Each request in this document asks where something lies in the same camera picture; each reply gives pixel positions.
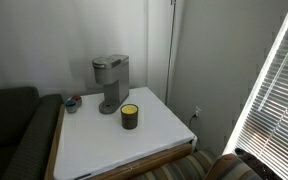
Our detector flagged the thin floor lamp pole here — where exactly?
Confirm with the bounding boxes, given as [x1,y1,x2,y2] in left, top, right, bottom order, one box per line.
[165,0,177,105]

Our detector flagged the dark grey sofa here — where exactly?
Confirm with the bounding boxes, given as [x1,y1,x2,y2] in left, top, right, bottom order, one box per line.
[0,87,63,180]

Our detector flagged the blue succulent in pot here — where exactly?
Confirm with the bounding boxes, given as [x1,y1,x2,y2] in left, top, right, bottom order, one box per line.
[65,99,77,113]

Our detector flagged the striped sofa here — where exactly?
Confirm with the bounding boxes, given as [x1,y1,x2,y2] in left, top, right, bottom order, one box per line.
[130,148,283,180]

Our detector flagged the grey coffeemaker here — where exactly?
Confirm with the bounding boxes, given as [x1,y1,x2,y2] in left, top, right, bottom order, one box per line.
[92,54,129,114]

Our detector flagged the wall outlet with plug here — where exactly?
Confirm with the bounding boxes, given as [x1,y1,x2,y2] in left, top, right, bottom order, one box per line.
[188,106,202,129]

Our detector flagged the white window blinds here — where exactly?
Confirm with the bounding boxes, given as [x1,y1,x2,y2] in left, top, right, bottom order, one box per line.
[224,12,288,180]

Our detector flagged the dark glass yellow candle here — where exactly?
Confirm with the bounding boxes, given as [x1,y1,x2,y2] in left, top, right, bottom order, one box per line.
[120,104,139,130]

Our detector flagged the wooden side table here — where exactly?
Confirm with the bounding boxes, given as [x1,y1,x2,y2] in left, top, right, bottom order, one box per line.
[44,106,192,180]

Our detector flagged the white table top board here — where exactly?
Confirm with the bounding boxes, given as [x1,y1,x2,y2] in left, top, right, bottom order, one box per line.
[53,87,197,180]

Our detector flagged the red succulent in pot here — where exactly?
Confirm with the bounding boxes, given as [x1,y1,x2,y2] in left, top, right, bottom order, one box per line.
[71,95,82,107]

